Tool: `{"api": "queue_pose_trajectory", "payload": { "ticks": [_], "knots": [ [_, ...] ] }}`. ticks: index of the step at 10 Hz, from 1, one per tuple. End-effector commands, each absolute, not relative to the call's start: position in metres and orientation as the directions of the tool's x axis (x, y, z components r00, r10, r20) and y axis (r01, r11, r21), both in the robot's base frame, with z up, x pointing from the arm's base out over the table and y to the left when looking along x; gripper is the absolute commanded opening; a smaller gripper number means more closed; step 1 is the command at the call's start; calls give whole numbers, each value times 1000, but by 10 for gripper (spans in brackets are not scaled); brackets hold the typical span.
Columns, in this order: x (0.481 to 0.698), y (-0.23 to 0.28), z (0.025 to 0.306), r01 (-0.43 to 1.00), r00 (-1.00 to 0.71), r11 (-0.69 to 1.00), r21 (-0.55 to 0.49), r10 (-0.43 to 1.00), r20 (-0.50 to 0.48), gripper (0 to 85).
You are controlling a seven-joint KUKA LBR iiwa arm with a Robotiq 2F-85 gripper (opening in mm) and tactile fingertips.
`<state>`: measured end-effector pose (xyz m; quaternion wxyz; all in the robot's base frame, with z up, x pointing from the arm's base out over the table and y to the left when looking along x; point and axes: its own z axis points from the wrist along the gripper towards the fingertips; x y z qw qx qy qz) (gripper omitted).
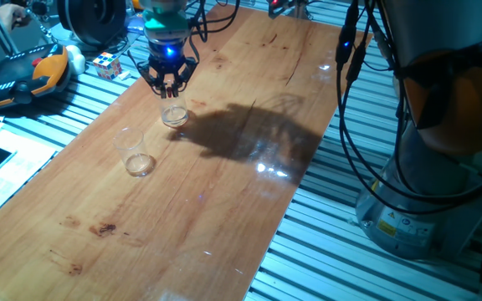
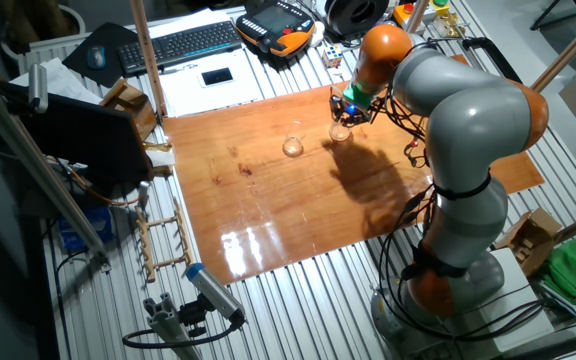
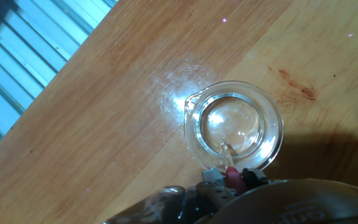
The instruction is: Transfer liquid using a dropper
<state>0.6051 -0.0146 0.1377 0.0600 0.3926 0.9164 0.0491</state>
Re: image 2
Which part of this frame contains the cardboard box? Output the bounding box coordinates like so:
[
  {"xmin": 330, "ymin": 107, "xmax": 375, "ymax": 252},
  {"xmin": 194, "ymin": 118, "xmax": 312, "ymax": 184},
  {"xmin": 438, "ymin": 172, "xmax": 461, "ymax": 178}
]
[{"xmin": 495, "ymin": 207, "xmax": 564, "ymax": 279}]

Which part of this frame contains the yellow button box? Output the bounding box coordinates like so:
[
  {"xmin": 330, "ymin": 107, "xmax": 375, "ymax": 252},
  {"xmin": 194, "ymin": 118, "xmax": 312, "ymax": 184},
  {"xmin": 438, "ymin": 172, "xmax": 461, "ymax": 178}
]
[{"xmin": 430, "ymin": 0, "xmax": 452, "ymax": 19}]

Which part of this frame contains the white printed paper sheet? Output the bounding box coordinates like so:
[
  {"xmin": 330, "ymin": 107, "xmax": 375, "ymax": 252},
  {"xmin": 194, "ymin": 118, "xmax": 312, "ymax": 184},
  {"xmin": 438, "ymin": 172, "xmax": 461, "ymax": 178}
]
[{"xmin": 159, "ymin": 49, "xmax": 264, "ymax": 119}]

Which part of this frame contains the black mouse pad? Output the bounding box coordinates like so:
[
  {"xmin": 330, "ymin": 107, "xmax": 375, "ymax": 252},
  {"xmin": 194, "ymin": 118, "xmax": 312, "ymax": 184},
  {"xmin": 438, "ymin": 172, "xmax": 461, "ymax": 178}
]
[{"xmin": 61, "ymin": 22, "xmax": 139, "ymax": 89}]

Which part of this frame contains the black monitor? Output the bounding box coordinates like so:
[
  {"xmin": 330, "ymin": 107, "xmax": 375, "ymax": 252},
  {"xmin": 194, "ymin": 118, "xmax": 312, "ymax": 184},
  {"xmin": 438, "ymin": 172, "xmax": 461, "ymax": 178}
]
[{"xmin": 0, "ymin": 79, "xmax": 154, "ymax": 187}]

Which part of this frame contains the orange black teach pendant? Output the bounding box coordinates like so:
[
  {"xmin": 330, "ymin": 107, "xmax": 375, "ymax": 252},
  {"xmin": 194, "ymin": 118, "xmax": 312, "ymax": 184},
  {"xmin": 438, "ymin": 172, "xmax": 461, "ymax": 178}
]
[{"xmin": 235, "ymin": 0, "xmax": 317, "ymax": 57}]

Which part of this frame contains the wooden rack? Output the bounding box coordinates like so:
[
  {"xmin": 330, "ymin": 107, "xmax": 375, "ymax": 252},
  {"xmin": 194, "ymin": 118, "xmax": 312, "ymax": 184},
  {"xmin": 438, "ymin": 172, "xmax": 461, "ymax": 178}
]
[{"xmin": 134, "ymin": 197, "xmax": 194, "ymax": 284}]

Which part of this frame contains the blue packet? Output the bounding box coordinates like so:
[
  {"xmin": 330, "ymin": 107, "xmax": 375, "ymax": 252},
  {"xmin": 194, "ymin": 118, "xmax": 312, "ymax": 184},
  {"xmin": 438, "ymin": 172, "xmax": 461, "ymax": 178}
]
[{"xmin": 57, "ymin": 204, "xmax": 117, "ymax": 251}]

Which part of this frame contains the orange box with red button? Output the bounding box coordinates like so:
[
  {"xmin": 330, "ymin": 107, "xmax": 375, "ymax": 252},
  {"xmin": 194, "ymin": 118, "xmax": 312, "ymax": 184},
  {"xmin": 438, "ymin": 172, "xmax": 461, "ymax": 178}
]
[{"xmin": 392, "ymin": 2, "xmax": 418, "ymax": 26}]

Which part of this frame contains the white figurine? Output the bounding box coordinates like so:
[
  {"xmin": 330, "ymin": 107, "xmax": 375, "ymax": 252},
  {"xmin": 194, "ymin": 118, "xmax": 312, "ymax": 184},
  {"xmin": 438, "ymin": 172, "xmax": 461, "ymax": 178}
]
[{"xmin": 310, "ymin": 19, "xmax": 327, "ymax": 49}]

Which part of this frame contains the cable harness with red light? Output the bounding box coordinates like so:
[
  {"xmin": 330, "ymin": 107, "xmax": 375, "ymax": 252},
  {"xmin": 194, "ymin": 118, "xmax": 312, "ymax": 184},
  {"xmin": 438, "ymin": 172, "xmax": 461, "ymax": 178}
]
[{"xmin": 385, "ymin": 94, "xmax": 432, "ymax": 170}]

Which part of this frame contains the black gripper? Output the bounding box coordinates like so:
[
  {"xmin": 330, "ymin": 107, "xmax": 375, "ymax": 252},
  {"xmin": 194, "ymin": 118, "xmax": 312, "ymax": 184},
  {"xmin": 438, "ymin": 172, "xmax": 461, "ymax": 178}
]
[{"xmin": 330, "ymin": 94, "xmax": 373, "ymax": 129}]

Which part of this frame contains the upright stand pole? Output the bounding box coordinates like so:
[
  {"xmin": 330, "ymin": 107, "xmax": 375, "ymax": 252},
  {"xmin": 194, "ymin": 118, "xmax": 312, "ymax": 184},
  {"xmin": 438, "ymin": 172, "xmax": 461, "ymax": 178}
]
[{"xmin": 406, "ymin": 0, "xmax": 432, "ymax": 29}]

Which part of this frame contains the colourful puzzle cube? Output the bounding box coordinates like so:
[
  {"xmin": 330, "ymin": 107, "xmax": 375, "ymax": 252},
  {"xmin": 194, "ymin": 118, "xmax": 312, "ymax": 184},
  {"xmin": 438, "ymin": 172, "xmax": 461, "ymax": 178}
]
[{"xmin": 321, "ymin": 43, "xmax": 344, "ymax": 70}]

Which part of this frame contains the silver depth camera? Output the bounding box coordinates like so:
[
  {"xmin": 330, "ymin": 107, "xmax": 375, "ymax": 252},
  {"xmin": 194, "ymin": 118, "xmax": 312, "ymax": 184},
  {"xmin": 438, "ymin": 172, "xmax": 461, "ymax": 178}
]
[
  {"xmin": 27, "ymin": 62, "xmax": 49, "ymax": 115},
  {"xmin": 185, "ymin": 262, "xmax": 247, "ymax": 324}
]

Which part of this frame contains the brass fitting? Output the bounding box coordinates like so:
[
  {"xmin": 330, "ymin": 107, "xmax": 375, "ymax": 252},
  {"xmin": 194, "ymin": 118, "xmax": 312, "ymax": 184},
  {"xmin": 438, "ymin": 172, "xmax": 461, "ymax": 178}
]
[{"xmin": 437, "ymin": 12, "xmax": 467, "ymax": 39}]

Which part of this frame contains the wooden board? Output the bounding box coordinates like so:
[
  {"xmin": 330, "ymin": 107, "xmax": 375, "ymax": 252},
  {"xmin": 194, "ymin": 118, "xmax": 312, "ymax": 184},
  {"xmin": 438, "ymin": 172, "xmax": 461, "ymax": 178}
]
[{"xmin": 161, "ymin": 53, "xmax": 547, "ymax": 287}]

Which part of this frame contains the short aluminium profile post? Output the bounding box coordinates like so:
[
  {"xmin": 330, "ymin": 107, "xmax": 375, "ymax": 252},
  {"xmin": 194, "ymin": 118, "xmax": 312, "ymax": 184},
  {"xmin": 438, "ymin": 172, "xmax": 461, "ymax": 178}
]
[{"xmin": 142, "ymin": 292, "xmax": 204, "ymax": 360}]

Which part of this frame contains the wooden block stand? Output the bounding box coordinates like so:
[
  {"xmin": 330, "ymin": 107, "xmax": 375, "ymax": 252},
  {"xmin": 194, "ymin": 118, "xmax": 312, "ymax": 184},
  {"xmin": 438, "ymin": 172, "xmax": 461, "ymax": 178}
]
[{"xmin": 98, "ymin": 77, "xmax": 159, "ymax": 144}]

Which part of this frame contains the white robot platform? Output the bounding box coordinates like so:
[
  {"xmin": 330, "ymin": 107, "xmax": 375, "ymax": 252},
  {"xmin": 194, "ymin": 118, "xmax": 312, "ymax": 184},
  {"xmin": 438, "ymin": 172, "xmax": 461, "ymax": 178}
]
[{"xmin": 442, "ymin": 247, "xmax": 557, "ymax": 354}]

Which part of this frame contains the aluminium profile beam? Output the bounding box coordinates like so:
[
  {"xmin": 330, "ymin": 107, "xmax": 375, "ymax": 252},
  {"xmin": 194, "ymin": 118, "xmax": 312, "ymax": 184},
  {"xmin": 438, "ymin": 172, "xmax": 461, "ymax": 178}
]
[{"xmin": 0, "ymin": 69, "xmax": 112, "ymax": 261}]

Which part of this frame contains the white smartphone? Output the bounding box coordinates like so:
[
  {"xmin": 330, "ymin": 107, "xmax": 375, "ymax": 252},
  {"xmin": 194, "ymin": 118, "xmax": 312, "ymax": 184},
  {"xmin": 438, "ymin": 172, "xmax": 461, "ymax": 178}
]
[{"xmin": 197, "ymin": 66, "xmax": 236, "ymax": 89}]

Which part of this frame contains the black computer keyboard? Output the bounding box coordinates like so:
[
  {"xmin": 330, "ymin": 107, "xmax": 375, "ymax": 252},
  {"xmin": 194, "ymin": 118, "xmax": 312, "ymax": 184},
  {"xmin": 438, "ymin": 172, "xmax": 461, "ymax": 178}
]
[{"xmin": 116, "ymin": 19, "xmax": 243, "ymax": 77}]

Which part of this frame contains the green wrist adapter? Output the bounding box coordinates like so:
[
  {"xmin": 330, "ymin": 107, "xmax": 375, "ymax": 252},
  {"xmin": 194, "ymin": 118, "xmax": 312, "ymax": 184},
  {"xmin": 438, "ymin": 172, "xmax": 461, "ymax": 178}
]
[{"xmin": 342, "ymin": 82, "xmax": 375, "ymax": 111}]

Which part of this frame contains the black round spool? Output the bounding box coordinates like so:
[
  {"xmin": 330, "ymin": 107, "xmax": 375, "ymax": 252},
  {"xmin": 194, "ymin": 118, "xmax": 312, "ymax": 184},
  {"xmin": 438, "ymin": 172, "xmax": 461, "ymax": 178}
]
[{"xmin": 325, "ymin": 0, "xmax": 392, "ymax": 37}]

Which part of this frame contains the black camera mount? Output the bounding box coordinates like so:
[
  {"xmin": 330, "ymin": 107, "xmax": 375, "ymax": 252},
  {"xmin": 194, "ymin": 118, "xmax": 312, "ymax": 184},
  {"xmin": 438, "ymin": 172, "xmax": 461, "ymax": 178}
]
[{"xmin": 177, "ymin": 294, "xmax": 210, "ymax": 339}]

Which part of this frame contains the clear glass beaker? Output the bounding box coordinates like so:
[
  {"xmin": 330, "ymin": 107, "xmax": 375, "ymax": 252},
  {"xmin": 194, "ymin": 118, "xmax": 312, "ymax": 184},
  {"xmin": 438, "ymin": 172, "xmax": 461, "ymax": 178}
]
[
  {"xmin": 327, "ymin": 118, "xmax": 354, "ymax": 144},
  {"xmin": 281, "ymin": 122, "xmax": 305, "ymax": 159}
]

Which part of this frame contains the black camera cable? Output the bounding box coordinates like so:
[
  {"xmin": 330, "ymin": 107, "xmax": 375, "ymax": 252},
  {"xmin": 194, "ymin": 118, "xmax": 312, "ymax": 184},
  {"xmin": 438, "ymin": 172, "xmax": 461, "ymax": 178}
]
[{"xmin": 121, "ymin": 312, "xmax": 247, "ymax": 350}]

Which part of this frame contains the black curved hose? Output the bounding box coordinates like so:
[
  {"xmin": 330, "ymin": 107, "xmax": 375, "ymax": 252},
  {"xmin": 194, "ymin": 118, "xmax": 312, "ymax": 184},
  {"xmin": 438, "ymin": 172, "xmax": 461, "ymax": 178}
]
[{"xmin": 461, "ymin": 36, "xmax": 523, "ymax": 84}]

